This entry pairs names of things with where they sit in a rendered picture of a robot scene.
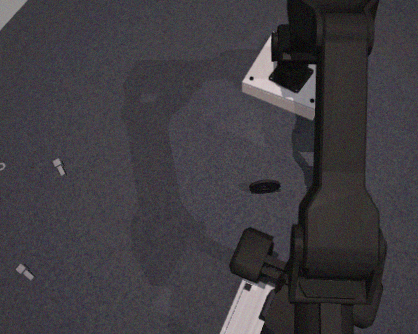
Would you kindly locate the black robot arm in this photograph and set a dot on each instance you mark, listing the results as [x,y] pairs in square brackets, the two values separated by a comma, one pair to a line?
[337,250]

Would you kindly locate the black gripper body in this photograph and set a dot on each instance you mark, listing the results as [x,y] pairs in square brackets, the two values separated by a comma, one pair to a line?
[252,254]

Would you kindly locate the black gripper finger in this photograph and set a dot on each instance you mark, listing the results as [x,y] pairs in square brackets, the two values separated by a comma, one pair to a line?
[270,253]

